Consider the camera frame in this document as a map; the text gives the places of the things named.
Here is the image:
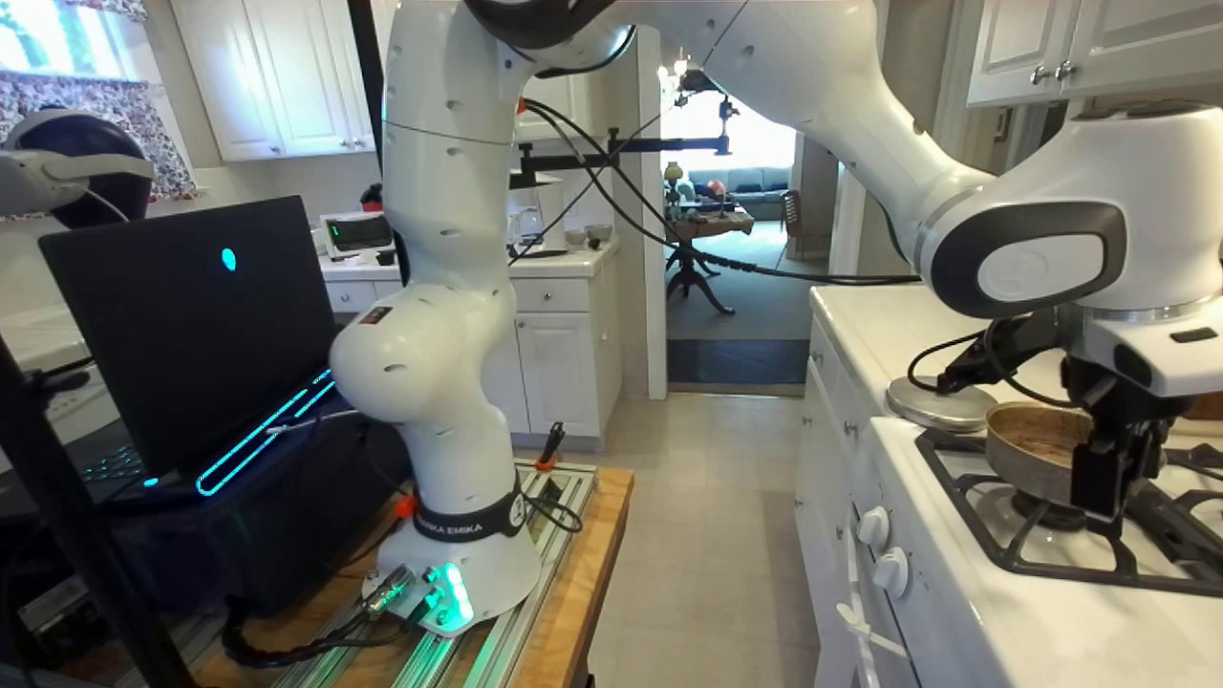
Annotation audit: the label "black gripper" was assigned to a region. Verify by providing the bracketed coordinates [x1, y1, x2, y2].
[1063, 354, 1189, 521]

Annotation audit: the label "silver lid with black knob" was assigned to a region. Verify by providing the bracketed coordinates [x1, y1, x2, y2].
[888, 375, 1004, 436]

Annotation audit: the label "black cast iron stove grate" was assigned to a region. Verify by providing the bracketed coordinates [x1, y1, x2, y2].
[913, 423, 1223, 600]

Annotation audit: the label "white gas stove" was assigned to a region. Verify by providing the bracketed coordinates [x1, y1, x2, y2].
[814, 414, 1223, 688]

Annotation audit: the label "white stove knob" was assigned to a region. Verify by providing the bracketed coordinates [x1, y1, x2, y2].
[872, 548, 919, 605]
[851, 501, 895, 556]

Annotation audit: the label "grey sofa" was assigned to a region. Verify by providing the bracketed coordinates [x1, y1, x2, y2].
[684, 166, 795, 225]

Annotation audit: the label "small dark side table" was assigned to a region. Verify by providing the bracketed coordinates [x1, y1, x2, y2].
[660, 203, 758, 320]

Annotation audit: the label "wooden table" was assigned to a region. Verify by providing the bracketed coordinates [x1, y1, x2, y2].
[189, 460, 639, 688]

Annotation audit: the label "small black countertop device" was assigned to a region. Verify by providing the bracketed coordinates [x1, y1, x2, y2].
[318, 207, 397, 261]

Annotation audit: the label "black vertical stand pole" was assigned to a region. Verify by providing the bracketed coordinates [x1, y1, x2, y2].
[346, 0, 412, 287]

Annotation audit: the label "white upper kitchen cabinets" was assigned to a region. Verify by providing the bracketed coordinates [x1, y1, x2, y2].
[169, 0, 393, 166]

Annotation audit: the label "black laptop with cyan lights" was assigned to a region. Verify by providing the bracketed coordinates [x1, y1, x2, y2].
[35, 190, 412, 507]

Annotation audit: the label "black tripod pole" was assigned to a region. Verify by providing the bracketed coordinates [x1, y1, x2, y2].
[0, 335, 202, 688]

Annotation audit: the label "dark round head stand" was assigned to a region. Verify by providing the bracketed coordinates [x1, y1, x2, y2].
[4, 112, 158, 232]

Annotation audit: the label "white VR headset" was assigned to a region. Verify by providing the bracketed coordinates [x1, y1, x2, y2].
[0, 144, 158, 222]

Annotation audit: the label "white oven door handle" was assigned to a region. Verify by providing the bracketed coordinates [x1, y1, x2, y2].
[832, 595, 900, 688]

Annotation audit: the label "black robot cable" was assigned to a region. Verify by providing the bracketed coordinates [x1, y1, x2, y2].
[512, 93, 1102, 414]

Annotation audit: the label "white wall cabinet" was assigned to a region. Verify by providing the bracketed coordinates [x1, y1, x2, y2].
[966, 0, 1223, 112]

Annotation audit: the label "red handled tool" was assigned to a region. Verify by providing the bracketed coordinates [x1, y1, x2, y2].
[532, 417, 571, 479]

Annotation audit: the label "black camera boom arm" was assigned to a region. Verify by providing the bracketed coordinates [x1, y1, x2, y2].
[512, 61, 744, 182]

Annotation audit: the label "aluminium base plate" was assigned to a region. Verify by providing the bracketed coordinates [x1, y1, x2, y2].
[298, 460, 604, 688]

